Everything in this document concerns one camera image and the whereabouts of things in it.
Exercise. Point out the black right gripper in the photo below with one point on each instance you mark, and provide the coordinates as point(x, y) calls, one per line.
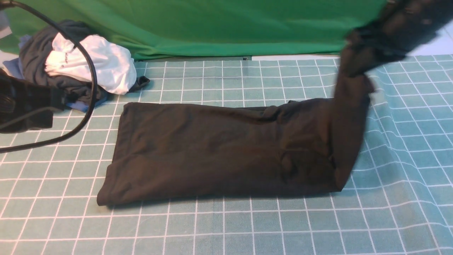
point(401, 26)

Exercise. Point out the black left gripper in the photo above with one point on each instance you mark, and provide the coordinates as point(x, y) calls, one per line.
point(26, 106)

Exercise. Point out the green backdrop cloth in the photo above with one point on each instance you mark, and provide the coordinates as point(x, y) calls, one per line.
point(153, 29)

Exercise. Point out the dark gray crumpled garment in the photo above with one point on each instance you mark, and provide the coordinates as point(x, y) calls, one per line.
point(33, 55)

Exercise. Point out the green grid tablecloth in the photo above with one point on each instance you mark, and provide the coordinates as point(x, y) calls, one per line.
point(398, 200)

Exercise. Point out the dark gray long-sleeve shirt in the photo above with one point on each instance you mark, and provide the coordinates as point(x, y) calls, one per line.
point(187, 150)

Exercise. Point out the blue crumpled garment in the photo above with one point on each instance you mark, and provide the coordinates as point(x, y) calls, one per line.
point(14, 68)

